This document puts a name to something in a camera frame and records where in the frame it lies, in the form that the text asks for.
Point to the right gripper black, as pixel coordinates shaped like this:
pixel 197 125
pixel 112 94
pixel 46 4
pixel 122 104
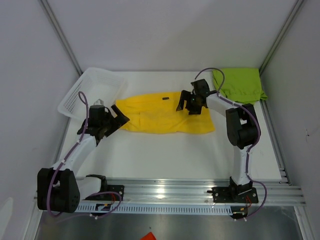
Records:
pixel 186 95

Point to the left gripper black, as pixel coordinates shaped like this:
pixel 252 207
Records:
pixel 120 120

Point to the yellow shorts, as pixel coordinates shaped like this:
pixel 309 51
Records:
pixel 155 113

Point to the lime green shorts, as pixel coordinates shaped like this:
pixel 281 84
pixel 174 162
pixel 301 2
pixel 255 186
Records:
pixel 242 85

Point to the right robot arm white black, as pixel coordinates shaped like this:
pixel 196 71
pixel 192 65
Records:
pixel 242 128

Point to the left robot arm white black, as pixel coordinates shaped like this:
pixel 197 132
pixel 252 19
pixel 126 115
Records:
pixel 57 188

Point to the white plastic basket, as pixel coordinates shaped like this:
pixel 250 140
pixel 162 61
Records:
pixel 96 84

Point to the orange object at bottom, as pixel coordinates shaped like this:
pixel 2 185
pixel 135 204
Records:
pixel 149 236

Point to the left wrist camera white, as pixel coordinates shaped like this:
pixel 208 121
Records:
pixel 98 102

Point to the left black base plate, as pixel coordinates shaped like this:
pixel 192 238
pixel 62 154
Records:
pixel 112 193

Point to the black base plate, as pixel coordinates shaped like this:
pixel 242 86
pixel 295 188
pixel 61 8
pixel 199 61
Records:
pixel 225 195
pixel 112 193

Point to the slotted cable duct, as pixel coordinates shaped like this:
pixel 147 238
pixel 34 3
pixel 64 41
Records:
pixel 167 209

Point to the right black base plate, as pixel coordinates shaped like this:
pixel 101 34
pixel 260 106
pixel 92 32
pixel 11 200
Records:
pixel 225 195

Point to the right side aluminium rail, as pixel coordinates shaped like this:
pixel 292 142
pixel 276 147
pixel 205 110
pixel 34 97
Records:
pixel 275 143

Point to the aluminium mounting rail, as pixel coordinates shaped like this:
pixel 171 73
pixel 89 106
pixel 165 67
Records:
pixel 193 192

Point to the left corner aluminium post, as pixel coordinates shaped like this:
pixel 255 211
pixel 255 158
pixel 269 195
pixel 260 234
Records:
pixel 54 22

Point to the corner aluminium post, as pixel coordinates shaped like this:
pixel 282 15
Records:
pixel 54 22
pixel 284 30

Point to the right corner aluminium post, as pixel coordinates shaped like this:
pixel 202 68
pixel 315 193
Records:
pixel 284 30

